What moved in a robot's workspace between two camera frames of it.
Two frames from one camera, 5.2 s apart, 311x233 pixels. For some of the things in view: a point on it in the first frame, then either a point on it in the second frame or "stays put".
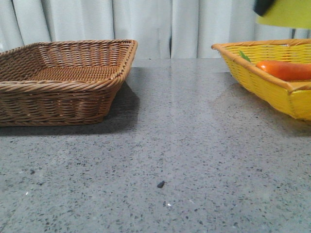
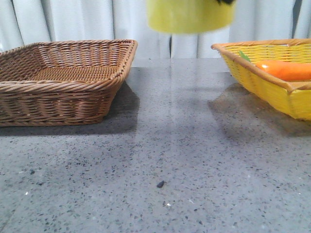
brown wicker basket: x=61 y=83 stays put
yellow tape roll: x=292 y=13 -> x=189 y=16
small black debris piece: x=160 y=185 stays put
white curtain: x=162 y=29 stays put
